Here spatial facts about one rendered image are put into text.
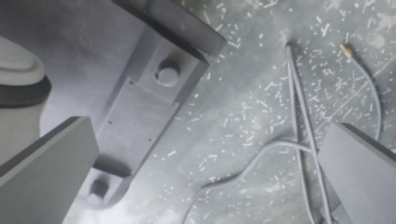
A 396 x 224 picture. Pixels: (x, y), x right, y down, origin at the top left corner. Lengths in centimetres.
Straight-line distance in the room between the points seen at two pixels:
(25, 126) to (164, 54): 24
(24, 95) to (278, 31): 62
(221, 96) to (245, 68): 12
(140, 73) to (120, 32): 9
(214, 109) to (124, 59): 36
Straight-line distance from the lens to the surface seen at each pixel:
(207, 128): 73
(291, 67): 70
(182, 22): 41
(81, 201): 68
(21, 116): 36
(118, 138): 52
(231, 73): 66
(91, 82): 49
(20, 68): 38
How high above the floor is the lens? 60
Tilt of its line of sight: 61 degrees down
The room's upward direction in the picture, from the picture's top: 163 degrees clockwise
